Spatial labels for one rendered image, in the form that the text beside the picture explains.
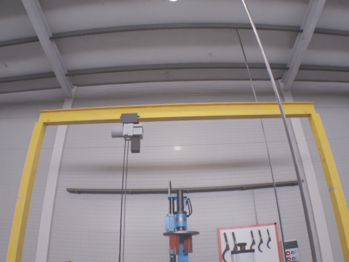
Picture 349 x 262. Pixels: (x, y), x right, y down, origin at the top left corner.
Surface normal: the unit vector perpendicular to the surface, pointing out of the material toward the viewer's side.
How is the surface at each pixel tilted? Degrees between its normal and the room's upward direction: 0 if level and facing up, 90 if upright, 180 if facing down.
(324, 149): 90
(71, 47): 174
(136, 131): 90
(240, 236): 90
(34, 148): 90
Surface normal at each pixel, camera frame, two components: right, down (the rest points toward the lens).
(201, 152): -0.01, -0.49
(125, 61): 0.03, 0.81
